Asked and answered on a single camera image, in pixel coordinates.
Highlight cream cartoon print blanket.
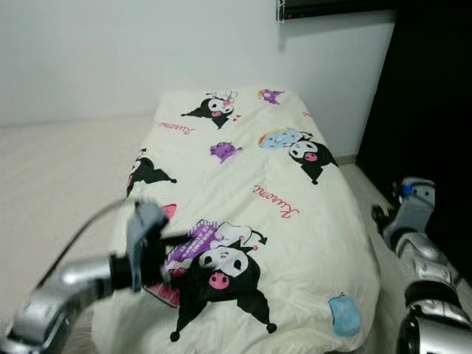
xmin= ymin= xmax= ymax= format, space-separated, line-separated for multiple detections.
xmin=92 ymin=88 xmax=383 ymax=354

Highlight black wardrobe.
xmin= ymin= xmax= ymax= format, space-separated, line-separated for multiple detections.
xmin=354 ymin=0 xmax=472 ymax=246

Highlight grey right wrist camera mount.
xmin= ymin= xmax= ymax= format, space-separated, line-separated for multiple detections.
xmin=398 ymin=177 xmax=438 ymax=237

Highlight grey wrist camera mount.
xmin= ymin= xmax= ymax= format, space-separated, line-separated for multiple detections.
xmin=398 ymin=177 xmax=438 ymax=237
xmin=125 ymin=200 xmax=170 ymax=293

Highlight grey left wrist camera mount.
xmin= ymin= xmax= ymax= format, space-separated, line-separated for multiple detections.
xmin=125 ymin=200 xmax=170 ymax=293

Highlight black wall-mounted panel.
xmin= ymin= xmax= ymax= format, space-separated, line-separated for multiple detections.
xmin=277 ymin=0 xmax=398 ymax=22

